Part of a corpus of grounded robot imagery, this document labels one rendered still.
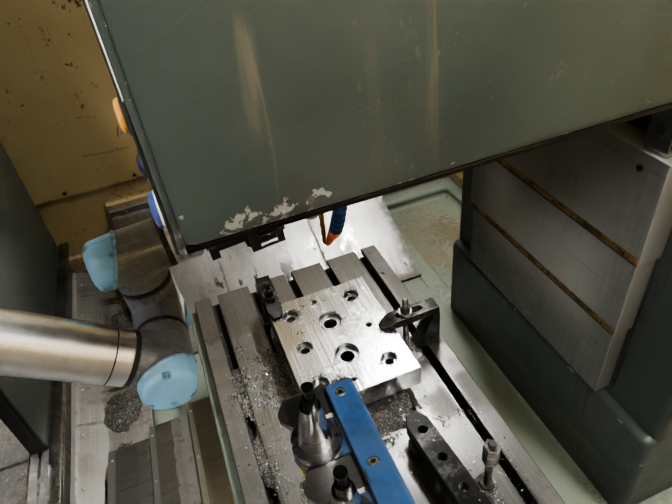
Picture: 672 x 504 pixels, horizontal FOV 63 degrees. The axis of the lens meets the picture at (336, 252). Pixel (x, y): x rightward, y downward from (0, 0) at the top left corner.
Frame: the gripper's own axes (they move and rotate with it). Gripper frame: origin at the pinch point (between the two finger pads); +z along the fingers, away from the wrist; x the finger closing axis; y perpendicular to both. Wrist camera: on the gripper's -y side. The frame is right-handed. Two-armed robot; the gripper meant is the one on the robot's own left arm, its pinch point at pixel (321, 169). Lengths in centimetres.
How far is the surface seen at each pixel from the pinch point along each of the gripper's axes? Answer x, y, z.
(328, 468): 33.2, 18.8, -16.5
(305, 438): 30.5, 15.2, -17.7
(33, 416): -26, 50, -67
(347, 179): 32.2, -18.6, -7.8
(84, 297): -89, 71, -61
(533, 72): 33.0, -22.6, 9.4
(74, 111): -102, 17, -39
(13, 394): -25, 41, -66
